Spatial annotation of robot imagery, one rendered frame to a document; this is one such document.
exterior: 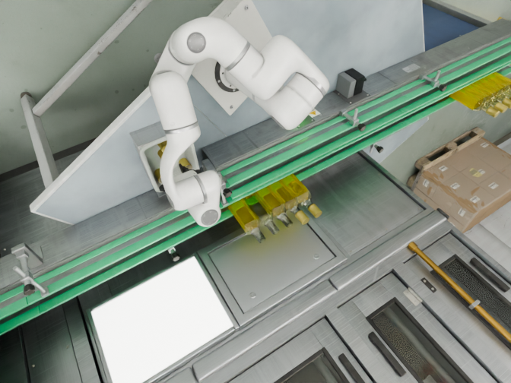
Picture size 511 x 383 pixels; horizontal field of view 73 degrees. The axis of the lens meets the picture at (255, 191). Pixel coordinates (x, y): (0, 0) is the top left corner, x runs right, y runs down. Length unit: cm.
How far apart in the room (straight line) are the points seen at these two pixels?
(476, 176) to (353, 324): 412
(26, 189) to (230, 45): 137
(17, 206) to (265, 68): 137
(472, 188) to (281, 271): 400
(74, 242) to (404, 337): 116
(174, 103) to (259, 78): 21
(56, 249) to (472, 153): 506
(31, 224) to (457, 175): 463
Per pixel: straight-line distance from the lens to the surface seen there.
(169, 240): 133
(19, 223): 183
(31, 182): 198
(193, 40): 81
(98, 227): 135
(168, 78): 83
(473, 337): 142
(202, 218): 94
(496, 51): 217
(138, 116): 118
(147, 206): 133
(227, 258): 136
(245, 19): 111
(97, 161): 124
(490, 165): 549
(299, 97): 92
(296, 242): 139
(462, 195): 495
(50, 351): 147
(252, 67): 87
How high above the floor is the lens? 170
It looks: 34 degrees down
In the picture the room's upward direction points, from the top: 141 degrees clockwise
